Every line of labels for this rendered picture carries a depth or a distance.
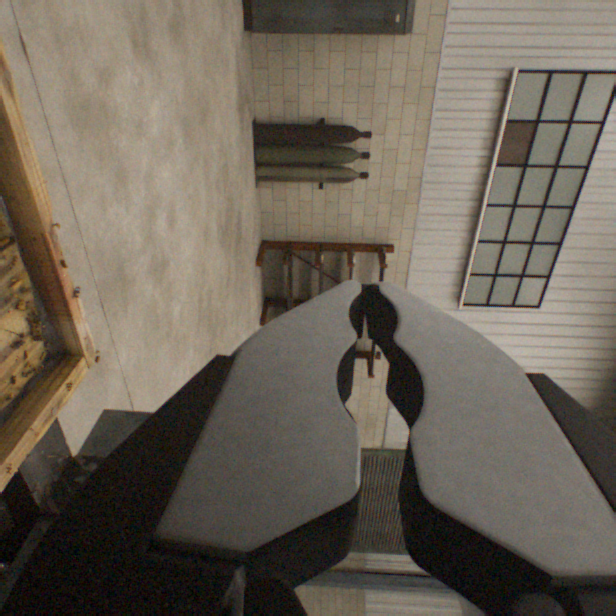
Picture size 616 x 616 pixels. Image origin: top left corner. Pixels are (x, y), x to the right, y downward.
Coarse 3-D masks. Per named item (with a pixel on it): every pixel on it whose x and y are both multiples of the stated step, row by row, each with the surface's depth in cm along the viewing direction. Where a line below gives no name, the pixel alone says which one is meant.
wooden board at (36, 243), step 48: (0, 48) 23; (0, 96) 23; (0, 144) 24; (0, 192) 26; (0, 240) 26; (48, 240) 27; (0, 288) 26; (48, 288) 29; (0, 336) 26; (48, 336) 30; (0, 384) 26; (48, 384) 29; (0, 432) 26; (0, 480) 24
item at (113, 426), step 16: (112, 416) 42; (128, 416) 42; (144, 416) 42; (96, 432) 40; (112, 432) 41; (128, 432) 41; (80, 448) 39; (96, 448) 39; (112, 448) 39; (80, 464) 37; (96, 464) 37; (64, 480) 36; (80, 480) 36; (64, 496) 35; (48, 512) 33; (32, 544) 32; (16, 560) 31; (16, 576) 30; (0, 592) 29; (0, 608) 28
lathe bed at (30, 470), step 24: (48, 432) 34; (48, 456) 34; (72, 456) 38; (24, 480) 32; (48, 480) 35; (0, 504) 33; (24, 504) 33; (0, 528) 33; (24, 528) 35; (0, 552) 33; (0, 576) 30
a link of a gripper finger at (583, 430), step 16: (544, 384) 8; (544, 400) 8; (560, 400) 8; (560, 416) 8; (576, 416) 8; (592, 416) 8; (576, 432) 8; (592, 432) 8; (608, 432) 8; (576, 448) 7; (592, 448) 7; (608, 448) 7; (592, 464) 7; (608, 464) 7; (608, 480) 7; (608, 496) 6; (560, 592) 6; (576, 592) 5; (592, 592) 5; (608, 592) 5; (576, 608) 5; (592, 608) 5; (608, 608) 5
